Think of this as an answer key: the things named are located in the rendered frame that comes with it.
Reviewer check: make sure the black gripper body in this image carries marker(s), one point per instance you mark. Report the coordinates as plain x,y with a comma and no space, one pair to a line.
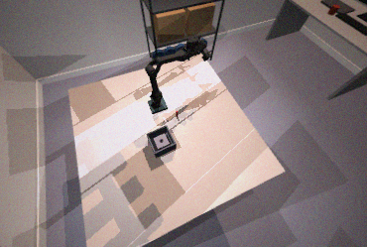
205,56

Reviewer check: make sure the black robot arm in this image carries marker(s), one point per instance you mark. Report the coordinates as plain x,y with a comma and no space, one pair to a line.
184,54

